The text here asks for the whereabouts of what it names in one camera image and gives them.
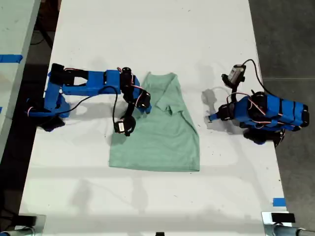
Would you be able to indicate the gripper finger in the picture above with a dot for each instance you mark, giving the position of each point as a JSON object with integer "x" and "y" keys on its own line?
{"x": 138, "y": 107}
{"x": 147, "y": 109}
{"x": 214, "y": 119}
{"x": 215, "y": 115}

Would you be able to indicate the pale green T-shirt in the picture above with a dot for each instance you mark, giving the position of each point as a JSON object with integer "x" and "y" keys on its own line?
{"x": 160, "y": 142}

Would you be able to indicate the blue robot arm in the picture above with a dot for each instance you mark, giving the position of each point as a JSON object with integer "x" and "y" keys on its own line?
{"x": 283, "y": 110}
{"x": 98, "y": 81}

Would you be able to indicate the square blue tape piece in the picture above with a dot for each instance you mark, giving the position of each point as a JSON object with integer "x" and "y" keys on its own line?
{"x": 279, "y": 202}

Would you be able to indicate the small black box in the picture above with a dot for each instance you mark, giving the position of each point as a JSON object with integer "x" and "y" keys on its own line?
{"x": 27, "y": 219}
{"x": 283, "y": 217}

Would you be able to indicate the tiny black edge clip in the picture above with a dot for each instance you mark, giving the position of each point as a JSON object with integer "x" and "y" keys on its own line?
{"x": 160, "y": 234}

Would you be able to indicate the long blue tape strip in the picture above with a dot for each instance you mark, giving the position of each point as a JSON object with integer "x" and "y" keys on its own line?
{"x": 11, "y": 59}

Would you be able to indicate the white side table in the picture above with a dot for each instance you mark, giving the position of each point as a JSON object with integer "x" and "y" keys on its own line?
{"x": 12, "y": 29}

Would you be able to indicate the gripper camera stalk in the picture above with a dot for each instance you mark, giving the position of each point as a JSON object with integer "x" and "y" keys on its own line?
{"x": 130, "y": 110}
{"x": 233, "y": 91}

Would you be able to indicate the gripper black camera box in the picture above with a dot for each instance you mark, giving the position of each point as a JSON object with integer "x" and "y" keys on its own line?
{"x": 124, "y": 126}
{"x": 235, "y": 73}

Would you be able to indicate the metal corner bracket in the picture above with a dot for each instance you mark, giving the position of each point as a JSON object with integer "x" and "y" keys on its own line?
{"x": 40, "y": 225}
{"x": 267, "y": 225}

